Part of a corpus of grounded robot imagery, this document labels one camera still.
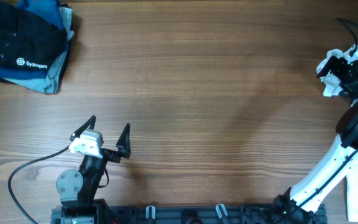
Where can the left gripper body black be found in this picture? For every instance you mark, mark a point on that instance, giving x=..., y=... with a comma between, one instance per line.
x=110, y=155

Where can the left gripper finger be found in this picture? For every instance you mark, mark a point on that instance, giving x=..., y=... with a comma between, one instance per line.
x=123, y=143
x=87, y=125

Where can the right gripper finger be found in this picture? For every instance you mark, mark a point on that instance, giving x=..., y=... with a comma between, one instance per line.
x=349, y=90
x=333, y=64

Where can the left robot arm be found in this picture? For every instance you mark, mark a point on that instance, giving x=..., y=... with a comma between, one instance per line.
x=77, y=188

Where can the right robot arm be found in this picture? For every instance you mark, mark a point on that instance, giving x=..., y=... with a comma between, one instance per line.
x=300, y=203

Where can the black folded shirt with logo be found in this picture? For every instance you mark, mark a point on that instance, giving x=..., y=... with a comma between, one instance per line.
x=28, y=41

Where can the blue folded shirt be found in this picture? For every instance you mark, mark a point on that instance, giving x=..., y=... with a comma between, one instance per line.
x=49, y=10

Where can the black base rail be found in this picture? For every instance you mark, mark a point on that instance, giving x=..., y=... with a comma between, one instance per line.
x=245, y=214

